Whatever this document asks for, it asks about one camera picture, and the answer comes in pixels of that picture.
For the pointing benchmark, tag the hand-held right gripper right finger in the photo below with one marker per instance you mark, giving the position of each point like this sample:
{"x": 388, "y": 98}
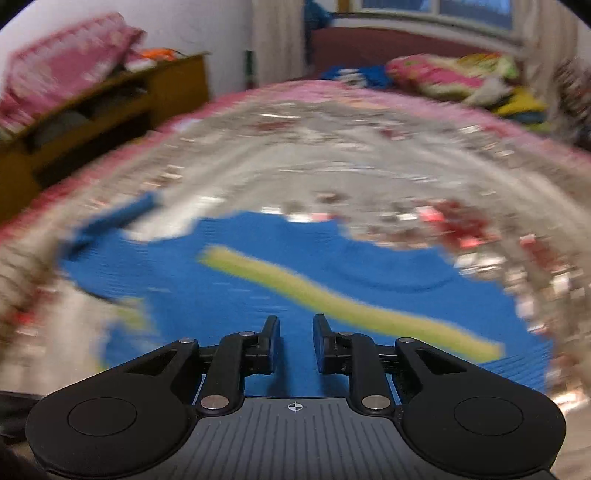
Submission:
{"x": 319, "y": 344}

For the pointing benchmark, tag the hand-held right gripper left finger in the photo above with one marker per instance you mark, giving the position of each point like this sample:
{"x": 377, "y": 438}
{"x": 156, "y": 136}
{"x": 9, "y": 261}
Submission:
{"x": 272, "y": 344}

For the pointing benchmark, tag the blue sweater with yellow stripe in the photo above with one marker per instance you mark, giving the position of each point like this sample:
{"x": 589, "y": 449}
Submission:
{"x": 231, "y": 300}

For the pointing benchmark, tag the shiny floral bedspread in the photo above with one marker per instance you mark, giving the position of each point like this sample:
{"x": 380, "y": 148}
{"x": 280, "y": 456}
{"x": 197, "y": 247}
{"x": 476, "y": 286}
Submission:
{"x": 295, "y": 152}

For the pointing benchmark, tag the blue and white cloth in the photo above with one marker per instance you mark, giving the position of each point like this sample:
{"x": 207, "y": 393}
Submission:
{"x": 364, "y": 74}

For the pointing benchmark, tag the wooden cabinet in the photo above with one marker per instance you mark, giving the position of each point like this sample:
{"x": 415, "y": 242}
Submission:
{"x": 178, "y": 87}

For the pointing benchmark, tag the green bottle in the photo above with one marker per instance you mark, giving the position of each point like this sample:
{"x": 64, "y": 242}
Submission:
{"x": 250, "y": 69}

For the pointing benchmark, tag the pink floral quilt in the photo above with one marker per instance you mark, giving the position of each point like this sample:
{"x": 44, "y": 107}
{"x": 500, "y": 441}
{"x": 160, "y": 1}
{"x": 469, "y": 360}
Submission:
{"x": 434, "y": 74}

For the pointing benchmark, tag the maroon bed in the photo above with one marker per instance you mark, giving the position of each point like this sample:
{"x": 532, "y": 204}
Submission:
{"x": 351, "y": 46}

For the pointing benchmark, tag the white fluffy cloth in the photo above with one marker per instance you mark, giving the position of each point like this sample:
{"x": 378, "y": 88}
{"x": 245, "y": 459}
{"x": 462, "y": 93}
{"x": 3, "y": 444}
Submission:
{"x": 487, "y": 92}

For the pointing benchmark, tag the beige curtain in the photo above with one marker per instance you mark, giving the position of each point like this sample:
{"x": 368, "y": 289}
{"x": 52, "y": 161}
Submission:
{"x": 279, "y": 41}

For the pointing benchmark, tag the orange item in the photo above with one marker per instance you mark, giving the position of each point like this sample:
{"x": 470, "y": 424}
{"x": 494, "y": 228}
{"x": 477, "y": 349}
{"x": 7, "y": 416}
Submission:
{"x": 159, "y": 54}

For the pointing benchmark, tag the yellow cloth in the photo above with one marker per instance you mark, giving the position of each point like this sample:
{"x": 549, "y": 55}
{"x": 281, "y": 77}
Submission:
{"x": 521, "y": 106}

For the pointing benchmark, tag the blue hanging cloth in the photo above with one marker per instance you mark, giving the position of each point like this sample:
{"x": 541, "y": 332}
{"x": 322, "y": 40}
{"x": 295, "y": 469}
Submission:
{"x": 316, "y": 16}

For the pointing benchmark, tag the window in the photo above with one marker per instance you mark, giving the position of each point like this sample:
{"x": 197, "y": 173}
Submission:
{"x": 434, "y": 11}

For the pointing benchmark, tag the pink floral cloth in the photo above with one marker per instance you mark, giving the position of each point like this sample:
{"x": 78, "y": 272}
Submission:
{"x": 60, "y": 60}

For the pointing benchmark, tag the dark floral bundle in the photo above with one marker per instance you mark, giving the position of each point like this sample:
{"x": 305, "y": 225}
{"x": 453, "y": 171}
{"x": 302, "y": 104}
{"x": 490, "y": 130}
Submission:
{"x": 575, "y": 97}

